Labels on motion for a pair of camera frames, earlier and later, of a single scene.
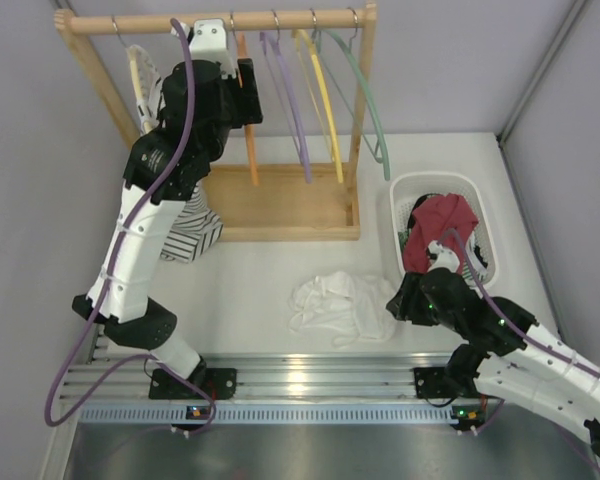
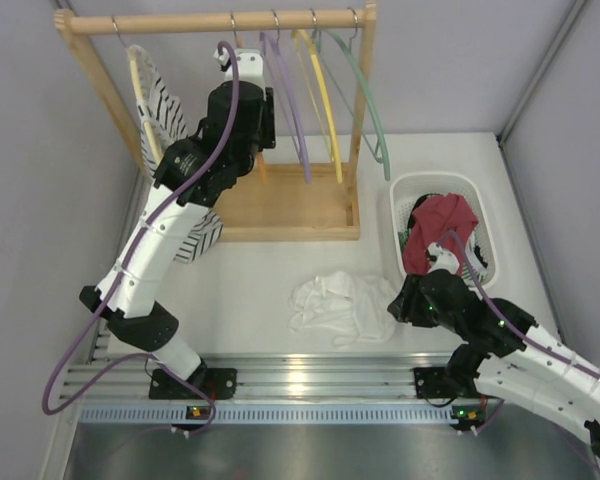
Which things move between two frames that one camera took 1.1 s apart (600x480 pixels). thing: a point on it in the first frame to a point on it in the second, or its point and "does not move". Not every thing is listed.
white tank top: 346,307 does not move
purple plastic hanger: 290,92 does not move
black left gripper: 249,91 to 268,118
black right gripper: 404,305 does not move
